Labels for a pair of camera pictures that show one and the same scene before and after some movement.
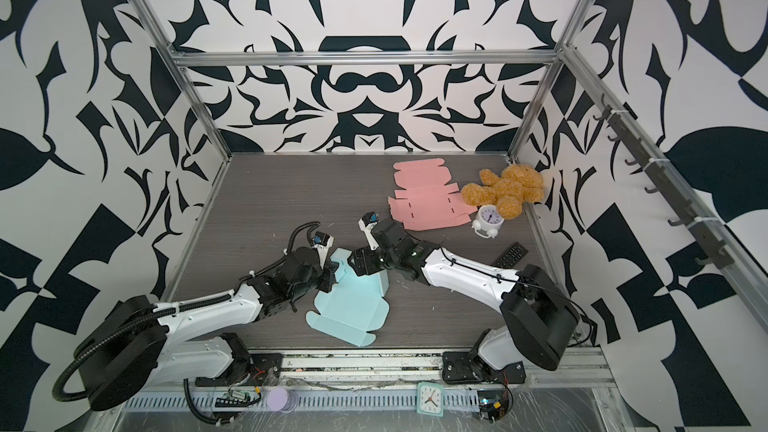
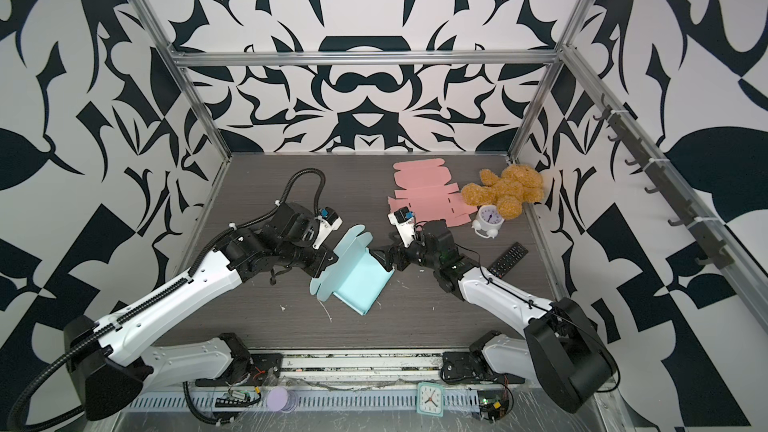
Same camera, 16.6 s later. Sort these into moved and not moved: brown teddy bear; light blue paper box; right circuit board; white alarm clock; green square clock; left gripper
Moved: light blue paper box; left gripper
Not moved: green square clock; right circuit board; brown teddy bear; white alarm clock
